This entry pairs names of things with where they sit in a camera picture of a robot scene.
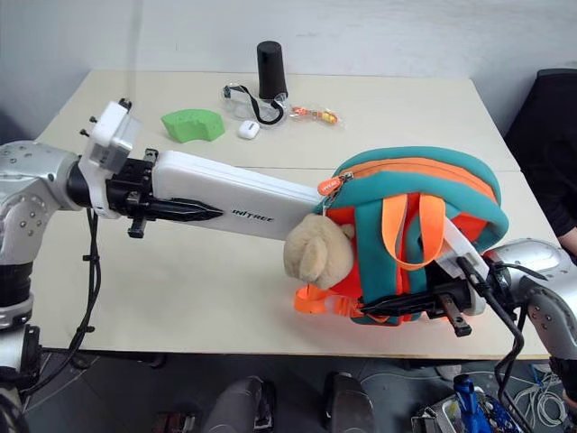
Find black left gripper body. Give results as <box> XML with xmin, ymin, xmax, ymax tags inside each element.
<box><xmin>106</xmin><ymin>156</ymin><xmax>157</xmax><ymax>239</ymax></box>

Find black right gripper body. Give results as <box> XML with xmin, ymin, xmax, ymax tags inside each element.
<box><xmin>422</xmin><ymin>264</ymin><xmax>474</xmax><ymax>338</ymax></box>

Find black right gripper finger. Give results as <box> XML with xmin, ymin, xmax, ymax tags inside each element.
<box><xmin>359</xmin><ymin>290</ymin><xmax>442</xmax><ymax>318</ymax></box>

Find orange and teal backpack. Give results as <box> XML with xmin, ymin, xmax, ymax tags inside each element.
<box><xmin>291</xmin><ymin>144</ymin><xmax>511</xmax><ymax>327</ymax></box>

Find green curved sponge block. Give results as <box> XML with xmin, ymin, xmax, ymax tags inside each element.
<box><xmin>160</xmin><ymin>107</ymin><xmax>226</xmax><ymax>145</ymax></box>

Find beige plush bear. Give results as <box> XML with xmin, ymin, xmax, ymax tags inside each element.
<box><xmin>282</xmin><ymin>212</ymin><xmax>358</xmax><ymax>290</ymax></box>

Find blue tool in crate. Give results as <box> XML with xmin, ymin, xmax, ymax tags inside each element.
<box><xmin>452</xmin><ymin>373</ymin><xmax>475</xmax><ymax>419</ymax></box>

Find clear safety goggles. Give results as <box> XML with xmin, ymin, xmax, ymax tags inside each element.
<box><xmin>221</xmin><ymin>82</ymin><xmax>290</xmax><ymax>128</ymax></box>

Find dark rounded shape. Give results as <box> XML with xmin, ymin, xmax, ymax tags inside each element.
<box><xmin>203</xmin><ymin>375</ymin><xmax>277</xmax><ymax>433</ymax></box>
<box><xmin>321</xmin><ymin>371</ymin><xmax>376</xmax><ymax>433</ymax></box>

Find black cylindrical cup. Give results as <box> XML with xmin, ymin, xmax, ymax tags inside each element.
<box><xmin>256</xmin><ymin>40</ymin><xmax>290</xmax><ymax>102</ymax></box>

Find orange earplugs plastic packet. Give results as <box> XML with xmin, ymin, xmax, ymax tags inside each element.
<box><xmin>288</xmin><ymin>104</ymin><xmax>347</xmax><ymax>131</ymax></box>

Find person in dark clothing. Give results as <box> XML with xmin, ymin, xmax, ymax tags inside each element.
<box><xmin>503</xmin><ymin>67</ymin><xmax>577</xmax><ymax>267</ymax></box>

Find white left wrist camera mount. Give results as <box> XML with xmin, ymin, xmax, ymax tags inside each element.
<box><xmin>78</xmin><ymin>99</ymin><xmax>142</xmax><ymax>221</ymax></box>

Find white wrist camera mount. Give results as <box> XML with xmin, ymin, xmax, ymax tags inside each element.
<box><xmin>437</xmin><ymin>219</ymin><xmax>491</xmax><ymax>318</ymax></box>
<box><xmin>78</xmin><ymin>99</ymin><xmax>142</xmax><ymax>221</ymax></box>

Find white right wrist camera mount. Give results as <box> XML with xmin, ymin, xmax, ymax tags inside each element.
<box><xmin>437</xmin><ymin>219</ymin><xmax>491</xmax><ymax>318</ymax></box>

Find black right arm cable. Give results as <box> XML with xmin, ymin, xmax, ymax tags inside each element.
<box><xmin>456</xmin><ymin>254</ymin><xmax>533</xmax><ymax>433</ymax></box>

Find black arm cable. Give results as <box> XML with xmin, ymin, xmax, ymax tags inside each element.
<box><xmin>24</xmin><ymin>207</ymin><xmax>104</xmax><ymax>394</ymax></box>
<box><xmin>456</xmin><ymin>254</ymin><xmax>533</xmax><ymax>433</ymax></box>

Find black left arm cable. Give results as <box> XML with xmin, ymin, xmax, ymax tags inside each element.
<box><xmin>24</xmin><ymin>207</ymin><xmax>104</xmax><ymax>394</ymax></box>

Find white cable bundle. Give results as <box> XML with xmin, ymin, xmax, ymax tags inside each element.
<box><xmin>512</xmin><ymin>368</ymin><xmax>570</xmax><ymax>428</ymax></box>

